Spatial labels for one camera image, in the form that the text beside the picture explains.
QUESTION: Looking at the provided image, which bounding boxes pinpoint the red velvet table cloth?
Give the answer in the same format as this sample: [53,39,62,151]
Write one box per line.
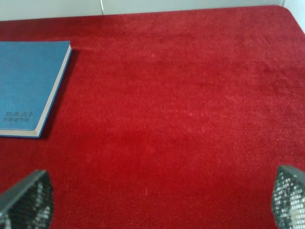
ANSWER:
[0,6,305,229]

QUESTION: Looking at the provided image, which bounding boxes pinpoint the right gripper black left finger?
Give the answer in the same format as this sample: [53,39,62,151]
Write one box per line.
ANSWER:
[0,170,53,229]

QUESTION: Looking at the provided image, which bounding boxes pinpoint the blue hardcover notebook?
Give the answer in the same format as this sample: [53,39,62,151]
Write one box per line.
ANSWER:
[0,41,72,138]

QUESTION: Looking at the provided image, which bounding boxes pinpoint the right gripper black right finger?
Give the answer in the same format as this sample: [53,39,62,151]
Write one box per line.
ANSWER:
[271,165,305,229]

